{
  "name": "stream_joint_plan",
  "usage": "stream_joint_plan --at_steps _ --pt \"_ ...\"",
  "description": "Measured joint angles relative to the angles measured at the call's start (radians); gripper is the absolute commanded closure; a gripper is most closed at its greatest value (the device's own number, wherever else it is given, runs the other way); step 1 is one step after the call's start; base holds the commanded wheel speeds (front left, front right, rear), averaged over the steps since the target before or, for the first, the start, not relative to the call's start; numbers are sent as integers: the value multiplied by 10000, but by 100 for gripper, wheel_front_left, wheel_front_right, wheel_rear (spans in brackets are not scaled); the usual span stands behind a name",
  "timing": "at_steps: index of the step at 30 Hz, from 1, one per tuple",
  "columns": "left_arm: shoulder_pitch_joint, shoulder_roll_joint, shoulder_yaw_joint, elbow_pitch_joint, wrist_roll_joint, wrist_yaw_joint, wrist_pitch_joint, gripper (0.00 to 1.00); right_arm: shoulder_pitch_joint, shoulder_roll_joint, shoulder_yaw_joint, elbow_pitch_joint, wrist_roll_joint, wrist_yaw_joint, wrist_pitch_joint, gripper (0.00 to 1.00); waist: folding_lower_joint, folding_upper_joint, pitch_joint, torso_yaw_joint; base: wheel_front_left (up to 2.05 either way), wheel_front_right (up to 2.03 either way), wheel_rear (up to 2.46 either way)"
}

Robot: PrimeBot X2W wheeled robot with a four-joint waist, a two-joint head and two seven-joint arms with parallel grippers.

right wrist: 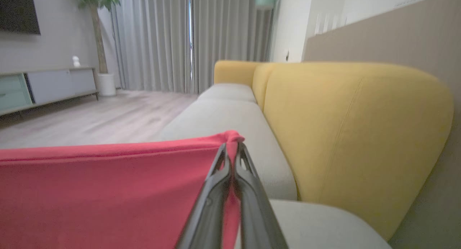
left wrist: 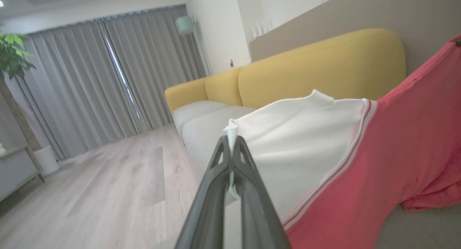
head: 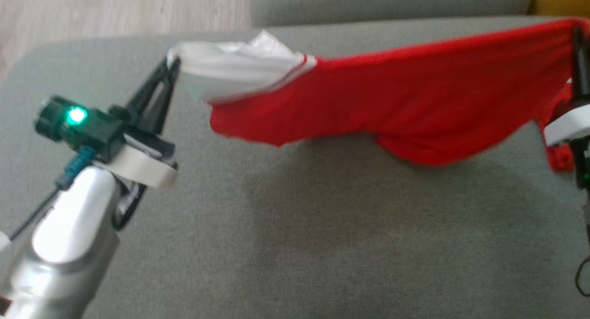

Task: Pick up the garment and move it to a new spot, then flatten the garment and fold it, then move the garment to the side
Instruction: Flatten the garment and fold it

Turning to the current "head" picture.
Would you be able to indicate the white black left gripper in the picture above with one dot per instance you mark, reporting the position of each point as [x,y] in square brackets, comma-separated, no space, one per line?
[138,164]

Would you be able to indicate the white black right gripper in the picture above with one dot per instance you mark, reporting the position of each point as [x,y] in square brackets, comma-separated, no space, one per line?
[571,130]

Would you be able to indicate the red white-trimmed garment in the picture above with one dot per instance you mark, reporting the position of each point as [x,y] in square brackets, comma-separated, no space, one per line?
[392,102]

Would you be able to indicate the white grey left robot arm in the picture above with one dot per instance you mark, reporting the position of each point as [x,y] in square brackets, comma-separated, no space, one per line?
[60,245]

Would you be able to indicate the yellow sofa cushion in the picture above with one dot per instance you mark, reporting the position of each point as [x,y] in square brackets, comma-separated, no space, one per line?
[562,1]

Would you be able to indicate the small grey sofa cushion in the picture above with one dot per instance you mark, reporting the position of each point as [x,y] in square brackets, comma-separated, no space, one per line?
[392,3]

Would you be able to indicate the large grey sofa seat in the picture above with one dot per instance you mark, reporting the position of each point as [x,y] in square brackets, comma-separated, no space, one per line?
[322,227]

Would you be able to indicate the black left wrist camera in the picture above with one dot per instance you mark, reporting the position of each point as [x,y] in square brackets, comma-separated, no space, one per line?
[78,123]

